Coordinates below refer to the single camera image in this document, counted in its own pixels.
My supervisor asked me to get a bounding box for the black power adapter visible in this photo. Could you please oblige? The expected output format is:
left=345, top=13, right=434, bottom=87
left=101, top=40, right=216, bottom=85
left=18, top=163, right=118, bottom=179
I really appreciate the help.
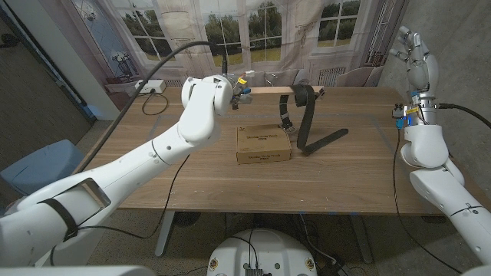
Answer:
left=318, top=260, right=354, bottom=276

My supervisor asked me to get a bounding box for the thin black right arm wire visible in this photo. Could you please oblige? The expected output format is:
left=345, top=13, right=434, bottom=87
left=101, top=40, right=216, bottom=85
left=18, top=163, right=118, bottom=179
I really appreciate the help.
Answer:
left=391, top=128, right=463, bottom=275

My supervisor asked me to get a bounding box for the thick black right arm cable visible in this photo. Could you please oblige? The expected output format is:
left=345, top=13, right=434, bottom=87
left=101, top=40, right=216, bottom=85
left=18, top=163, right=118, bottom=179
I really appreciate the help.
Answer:
left=437, top=102, right=491, bottom=130

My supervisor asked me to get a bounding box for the white table leg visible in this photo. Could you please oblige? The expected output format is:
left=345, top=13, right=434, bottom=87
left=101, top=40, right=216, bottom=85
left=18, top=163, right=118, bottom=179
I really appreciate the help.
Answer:
left=347, top=213, right=374, bottom=265
left=154, top=210, right=176, bottom=258

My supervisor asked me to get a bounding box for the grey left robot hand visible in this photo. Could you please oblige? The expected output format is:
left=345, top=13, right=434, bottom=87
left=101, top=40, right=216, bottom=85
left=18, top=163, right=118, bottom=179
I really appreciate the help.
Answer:
left=228, top=71, right=257, bottom=111

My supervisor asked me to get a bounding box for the black power strip cable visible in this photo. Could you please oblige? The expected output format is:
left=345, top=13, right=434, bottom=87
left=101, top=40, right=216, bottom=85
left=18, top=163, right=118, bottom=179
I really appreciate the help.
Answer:
left=141, top=91, right=170, bottom=117

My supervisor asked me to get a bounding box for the white power strip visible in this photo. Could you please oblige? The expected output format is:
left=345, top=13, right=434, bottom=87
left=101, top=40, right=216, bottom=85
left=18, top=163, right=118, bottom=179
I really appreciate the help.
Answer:
left=134, top=79, right=167, bottom=94

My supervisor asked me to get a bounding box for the printed window backdrop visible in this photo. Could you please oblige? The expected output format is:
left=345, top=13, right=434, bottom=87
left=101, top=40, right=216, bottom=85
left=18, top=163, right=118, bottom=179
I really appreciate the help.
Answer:
left=38, top=0, right=410, bottom=112

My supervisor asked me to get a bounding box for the thin black arm wire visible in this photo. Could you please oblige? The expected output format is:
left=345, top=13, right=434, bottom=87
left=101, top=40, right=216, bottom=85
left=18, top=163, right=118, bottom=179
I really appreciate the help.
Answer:
left=49, top=153, right=210, bottom=275
left=391, top=128, right=463, bottom=275

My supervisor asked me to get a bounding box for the black belt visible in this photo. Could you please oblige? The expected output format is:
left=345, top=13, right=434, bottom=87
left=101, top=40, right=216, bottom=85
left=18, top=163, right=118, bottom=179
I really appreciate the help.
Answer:
left=278, top=84, right=350, bottom=156

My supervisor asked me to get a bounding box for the thin black left arm wire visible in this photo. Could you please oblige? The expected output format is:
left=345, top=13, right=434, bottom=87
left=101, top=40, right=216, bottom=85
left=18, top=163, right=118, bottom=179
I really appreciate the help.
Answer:
left=49, top=153, right=210, bottom=275

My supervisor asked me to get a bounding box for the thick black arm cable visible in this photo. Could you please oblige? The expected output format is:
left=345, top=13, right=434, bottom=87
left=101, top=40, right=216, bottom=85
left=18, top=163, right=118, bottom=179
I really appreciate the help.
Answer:
left=78, top=40, right=229, bottom=173
left=437, top=102, right=491, bottom=130

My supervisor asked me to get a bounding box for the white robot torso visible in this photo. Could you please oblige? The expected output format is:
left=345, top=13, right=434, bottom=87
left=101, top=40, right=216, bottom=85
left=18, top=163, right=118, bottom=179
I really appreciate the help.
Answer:
left=206, top=228, right=318, bottom=276

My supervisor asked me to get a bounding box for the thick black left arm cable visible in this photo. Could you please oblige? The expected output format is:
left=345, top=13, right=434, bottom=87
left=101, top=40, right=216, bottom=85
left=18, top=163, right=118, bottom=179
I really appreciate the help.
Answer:
left=78, top=40, right=229, bottom=173

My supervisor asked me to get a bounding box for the wooden bar with metal clips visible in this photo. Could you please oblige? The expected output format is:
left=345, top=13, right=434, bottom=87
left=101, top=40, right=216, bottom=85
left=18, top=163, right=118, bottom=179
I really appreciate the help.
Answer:
left=249, top=72, right=326, bottom=101

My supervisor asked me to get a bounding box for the brown cardboard box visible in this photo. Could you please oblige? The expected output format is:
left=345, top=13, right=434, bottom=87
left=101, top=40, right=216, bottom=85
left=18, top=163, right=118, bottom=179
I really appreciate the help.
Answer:
left=236, top=123, right=292, bottom=165

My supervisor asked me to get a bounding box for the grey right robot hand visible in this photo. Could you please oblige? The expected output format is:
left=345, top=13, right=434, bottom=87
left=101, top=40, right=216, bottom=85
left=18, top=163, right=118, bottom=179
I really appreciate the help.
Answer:
left=389, top=25, right=440, bottom=127

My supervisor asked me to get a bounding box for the black round floor fan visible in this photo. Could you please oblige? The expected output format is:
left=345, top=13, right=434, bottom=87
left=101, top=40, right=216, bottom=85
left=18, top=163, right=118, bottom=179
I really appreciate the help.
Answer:
left=172, top=212, right=202, bottom=227

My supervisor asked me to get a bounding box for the blue chair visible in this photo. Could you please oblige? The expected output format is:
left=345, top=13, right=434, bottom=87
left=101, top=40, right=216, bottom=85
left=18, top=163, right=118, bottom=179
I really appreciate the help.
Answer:
left=0, top=139, right=86, bottom=196

